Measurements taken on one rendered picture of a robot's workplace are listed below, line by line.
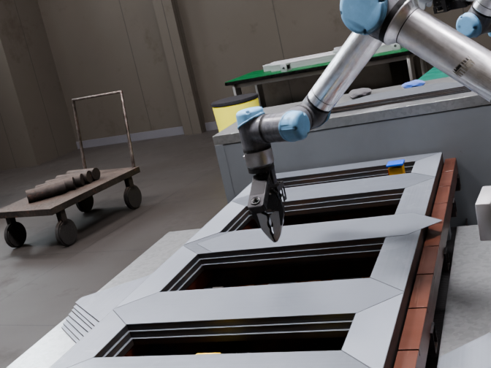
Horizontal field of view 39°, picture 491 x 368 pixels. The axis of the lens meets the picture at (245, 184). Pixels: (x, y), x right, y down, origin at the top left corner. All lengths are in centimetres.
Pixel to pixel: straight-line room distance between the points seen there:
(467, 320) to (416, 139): 109
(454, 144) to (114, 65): 869
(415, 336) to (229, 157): 166
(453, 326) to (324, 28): 781
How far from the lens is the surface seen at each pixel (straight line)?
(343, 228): 203
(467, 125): 272
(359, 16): 154
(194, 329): 164
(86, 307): 213
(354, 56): 174
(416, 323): 151
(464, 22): 221
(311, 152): 283
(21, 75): 1113
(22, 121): 1104
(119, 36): 1088
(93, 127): 1150
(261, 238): 209
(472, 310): 187
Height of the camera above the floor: 151
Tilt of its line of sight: 13 degrees down
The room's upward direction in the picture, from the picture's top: 13 degrees counter-clockwise
